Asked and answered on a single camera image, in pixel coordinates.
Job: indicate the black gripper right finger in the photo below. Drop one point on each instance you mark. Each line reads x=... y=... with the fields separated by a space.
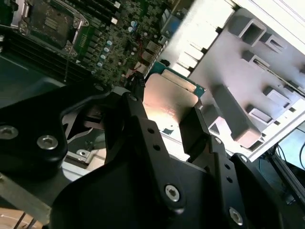
x=221 y=171

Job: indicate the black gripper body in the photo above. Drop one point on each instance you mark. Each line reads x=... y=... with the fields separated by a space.
x=114 y=202

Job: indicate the silver CPU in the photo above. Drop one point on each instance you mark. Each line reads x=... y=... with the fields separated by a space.
x=166 y=100

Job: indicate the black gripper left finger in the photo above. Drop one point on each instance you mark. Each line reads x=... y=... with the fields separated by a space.
x=28 y=124

